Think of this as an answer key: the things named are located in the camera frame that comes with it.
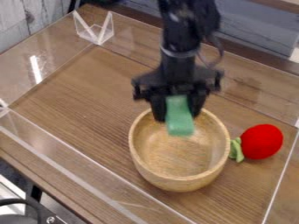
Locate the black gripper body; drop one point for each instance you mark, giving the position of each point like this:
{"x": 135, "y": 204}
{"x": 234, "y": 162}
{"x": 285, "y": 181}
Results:
{"x": 177, "y": 77}

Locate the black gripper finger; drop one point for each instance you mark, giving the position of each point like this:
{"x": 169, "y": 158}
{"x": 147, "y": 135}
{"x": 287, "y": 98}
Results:
{"x": 158, "y": 105}
{"x": 197, "y": 102}

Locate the green rectangular block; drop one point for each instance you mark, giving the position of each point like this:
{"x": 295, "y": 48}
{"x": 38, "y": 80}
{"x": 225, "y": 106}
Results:
{"x": 178, "y": 116}

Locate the brown wooden bowl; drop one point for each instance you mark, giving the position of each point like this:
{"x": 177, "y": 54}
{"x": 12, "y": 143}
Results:
{"x": 179, "y": 163}

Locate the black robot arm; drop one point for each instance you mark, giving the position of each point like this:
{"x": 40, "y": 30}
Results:
{"x": 190, "y": 22}

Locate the red plush tomato toy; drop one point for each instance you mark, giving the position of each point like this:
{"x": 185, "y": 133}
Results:
{"x": 258, "y": 143}

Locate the clear acrylic corner bracket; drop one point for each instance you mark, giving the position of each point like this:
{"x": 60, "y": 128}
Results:
{"x": 96, "y": 34}

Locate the clear acrylic front wall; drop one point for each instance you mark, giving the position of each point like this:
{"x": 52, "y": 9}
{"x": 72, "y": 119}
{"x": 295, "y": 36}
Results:
{"x": 87, "y": 187}

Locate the black table frame bracket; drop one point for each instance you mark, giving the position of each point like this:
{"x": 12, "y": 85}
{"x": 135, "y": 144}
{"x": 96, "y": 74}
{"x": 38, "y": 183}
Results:
{"x": 20, "y": 210}

